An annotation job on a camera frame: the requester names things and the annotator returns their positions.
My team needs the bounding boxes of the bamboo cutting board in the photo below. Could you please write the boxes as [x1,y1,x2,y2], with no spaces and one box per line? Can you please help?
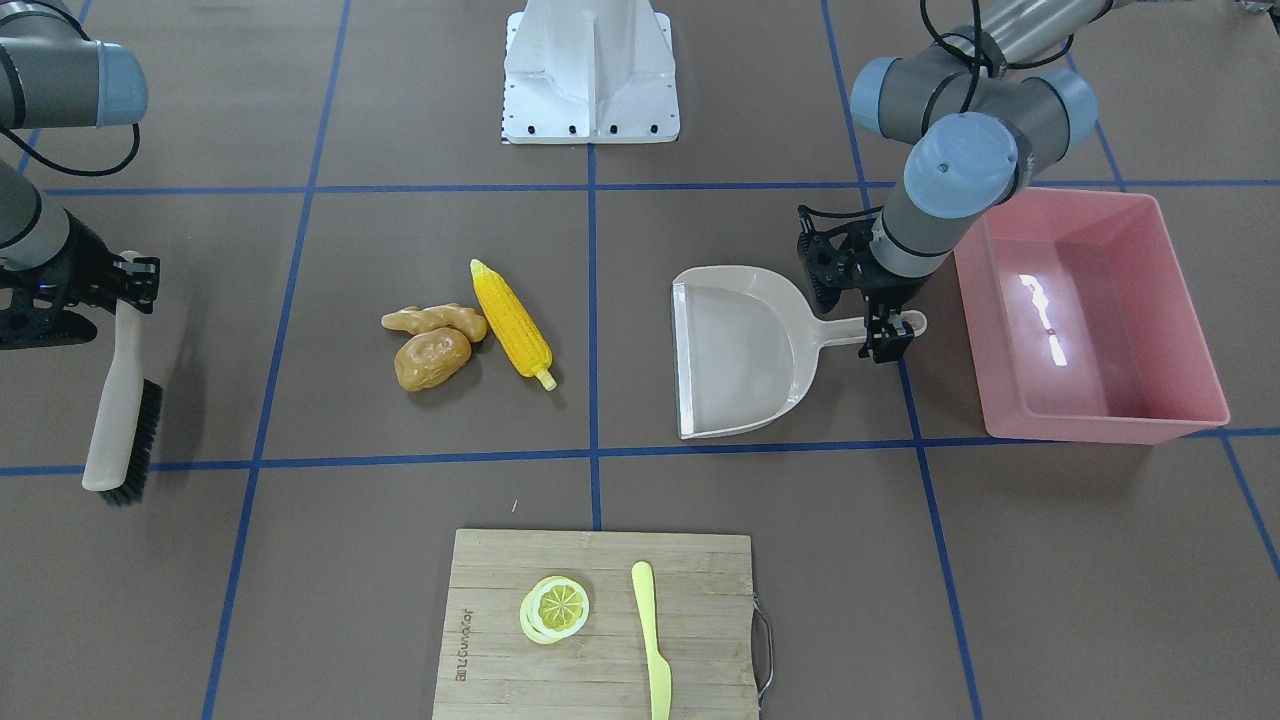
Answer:
[431,529,763,719]

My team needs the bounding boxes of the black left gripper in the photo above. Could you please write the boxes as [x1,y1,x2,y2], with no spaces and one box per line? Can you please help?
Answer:
[858,232,928,363]

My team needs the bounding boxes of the white camera mast base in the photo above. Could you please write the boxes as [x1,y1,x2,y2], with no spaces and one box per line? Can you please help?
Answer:
[500,1,681,145]

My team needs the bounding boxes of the tan toy ginger root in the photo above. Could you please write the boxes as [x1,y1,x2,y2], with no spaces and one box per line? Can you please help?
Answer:
[380,304,490,343]

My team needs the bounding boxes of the yellow plastic toy knife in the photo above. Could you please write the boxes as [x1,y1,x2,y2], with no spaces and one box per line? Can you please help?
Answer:
[631,561,675,719]

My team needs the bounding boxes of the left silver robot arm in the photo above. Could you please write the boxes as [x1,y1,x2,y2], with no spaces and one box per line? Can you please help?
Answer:
[847,1,1119,363]

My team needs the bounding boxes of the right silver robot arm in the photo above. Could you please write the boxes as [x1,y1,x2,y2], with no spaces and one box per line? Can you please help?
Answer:
[1,1,160,350]

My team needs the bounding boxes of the beige plastic dustpan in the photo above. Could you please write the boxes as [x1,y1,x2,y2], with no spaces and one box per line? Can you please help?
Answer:
[671,265,928,439]

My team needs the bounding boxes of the pink plastic bin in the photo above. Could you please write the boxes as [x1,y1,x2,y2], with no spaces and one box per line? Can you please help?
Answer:
[954,187,1231,445]

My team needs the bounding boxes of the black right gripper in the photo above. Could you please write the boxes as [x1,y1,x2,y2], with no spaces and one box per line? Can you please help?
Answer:
[1,232,161,348]

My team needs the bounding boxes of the yellow toy lemon slices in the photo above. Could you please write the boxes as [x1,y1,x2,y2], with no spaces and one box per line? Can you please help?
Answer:
[517,577,591,644]

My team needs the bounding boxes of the brown toy potato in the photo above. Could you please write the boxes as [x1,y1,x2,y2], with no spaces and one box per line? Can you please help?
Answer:
[393,327,472,392]

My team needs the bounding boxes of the yellow toy corn cob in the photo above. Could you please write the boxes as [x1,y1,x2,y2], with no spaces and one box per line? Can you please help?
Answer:
[468,259,558,392]

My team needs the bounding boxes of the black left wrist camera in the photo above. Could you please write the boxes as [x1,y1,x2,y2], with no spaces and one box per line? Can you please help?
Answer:
[797,204,881,315]

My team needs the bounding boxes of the beige brush black bristles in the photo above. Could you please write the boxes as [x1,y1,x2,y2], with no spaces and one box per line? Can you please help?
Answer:
[82,251,164,509]

